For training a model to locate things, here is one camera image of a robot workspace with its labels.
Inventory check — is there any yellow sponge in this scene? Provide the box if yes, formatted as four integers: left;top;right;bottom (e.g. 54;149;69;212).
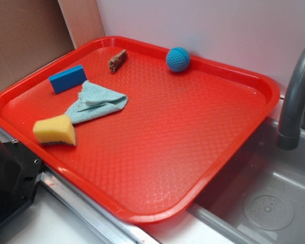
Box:
33;114;76;146

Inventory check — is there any light blue cloth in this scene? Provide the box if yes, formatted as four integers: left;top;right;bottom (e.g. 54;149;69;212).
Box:
66;80;128;124

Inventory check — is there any blue knitted ball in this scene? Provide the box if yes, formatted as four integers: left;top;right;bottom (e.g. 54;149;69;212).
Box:
166;47;191;72

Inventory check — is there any grey plastic sink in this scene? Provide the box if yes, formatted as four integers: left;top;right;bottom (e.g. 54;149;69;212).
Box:
189;118;305;243

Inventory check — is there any brown cardboard panel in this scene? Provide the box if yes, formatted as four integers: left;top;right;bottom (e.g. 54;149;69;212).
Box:
0;1;105;92

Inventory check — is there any brown wood chip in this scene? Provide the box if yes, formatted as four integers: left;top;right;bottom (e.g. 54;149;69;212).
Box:
108;49;128;73

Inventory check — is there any blue rectangular block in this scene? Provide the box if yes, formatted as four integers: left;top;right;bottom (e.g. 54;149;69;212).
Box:
48;65;87;94

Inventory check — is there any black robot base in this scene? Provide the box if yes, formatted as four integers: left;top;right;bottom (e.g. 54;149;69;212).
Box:
0;141;43;229

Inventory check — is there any red plastic tray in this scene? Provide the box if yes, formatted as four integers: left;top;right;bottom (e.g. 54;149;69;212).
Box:
0;37;280;224

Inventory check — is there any grey faucet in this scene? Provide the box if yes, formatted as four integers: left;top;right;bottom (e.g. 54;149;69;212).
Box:
276;49;305;150

